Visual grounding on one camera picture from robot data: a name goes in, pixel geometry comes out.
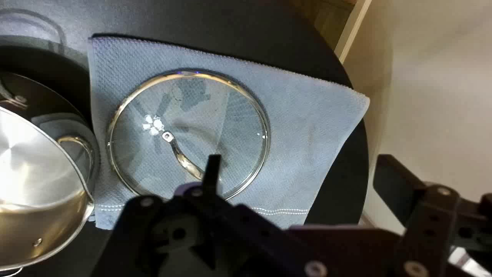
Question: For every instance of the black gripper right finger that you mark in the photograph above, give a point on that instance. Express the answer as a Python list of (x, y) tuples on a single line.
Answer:
[(440, 226)]

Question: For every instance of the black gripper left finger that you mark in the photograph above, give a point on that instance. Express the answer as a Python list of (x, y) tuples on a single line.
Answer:
[(216, 241)]

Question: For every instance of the round glass lid steel rim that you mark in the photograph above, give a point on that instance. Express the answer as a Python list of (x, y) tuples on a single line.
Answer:
[(220, 129)]

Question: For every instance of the stainless steel pot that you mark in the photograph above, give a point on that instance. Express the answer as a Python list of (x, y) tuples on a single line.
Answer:
[(36, 195)]

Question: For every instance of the blue grey cloth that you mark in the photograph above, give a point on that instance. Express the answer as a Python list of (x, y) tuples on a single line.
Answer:
[(308, 129)]

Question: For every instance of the round black table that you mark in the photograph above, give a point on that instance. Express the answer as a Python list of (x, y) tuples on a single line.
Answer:
[(266, 32)]

